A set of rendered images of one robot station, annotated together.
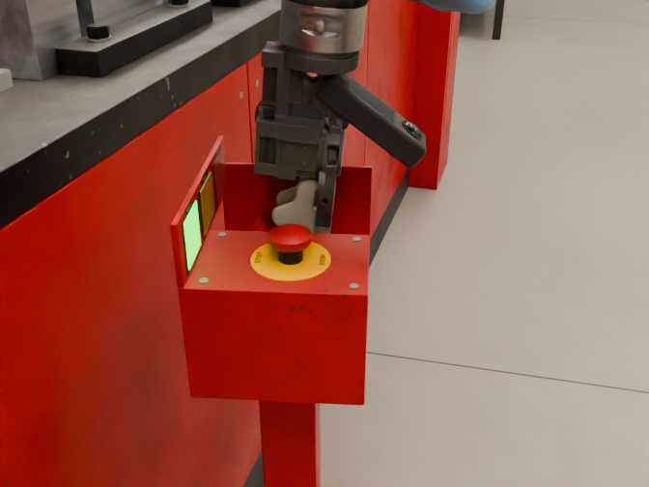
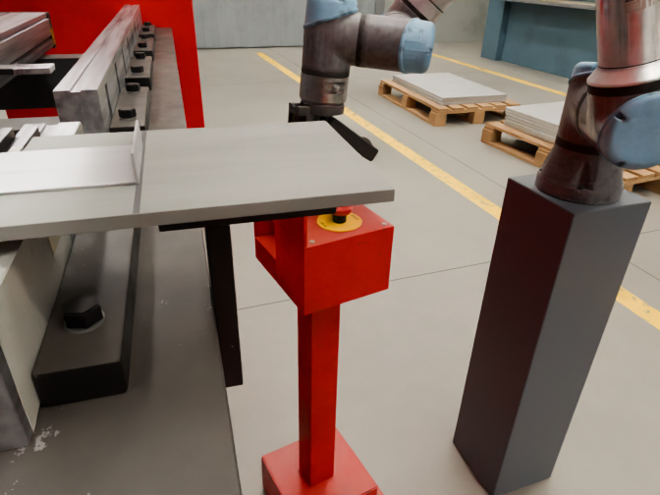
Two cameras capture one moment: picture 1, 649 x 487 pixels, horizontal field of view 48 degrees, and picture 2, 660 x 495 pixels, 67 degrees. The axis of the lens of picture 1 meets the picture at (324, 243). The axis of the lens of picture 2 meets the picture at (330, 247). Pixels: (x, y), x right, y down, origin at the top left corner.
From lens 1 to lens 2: 0.44 m
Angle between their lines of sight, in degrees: 29
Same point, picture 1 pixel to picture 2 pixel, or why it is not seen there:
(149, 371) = not seen: hidden behind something
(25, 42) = (96, 126)
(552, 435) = (358, 317)
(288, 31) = (315, 93)
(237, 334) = (332, 267)
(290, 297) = (359, 237)
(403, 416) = (276, 338)
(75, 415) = not seen: hidden behind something
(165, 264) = not seen: hidden behind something
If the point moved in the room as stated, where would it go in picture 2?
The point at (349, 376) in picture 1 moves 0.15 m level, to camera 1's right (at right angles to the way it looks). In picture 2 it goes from (383, 274) to (449, 250)
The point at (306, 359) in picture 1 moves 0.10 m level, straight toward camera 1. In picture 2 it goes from (364, 271) to (407, 302)
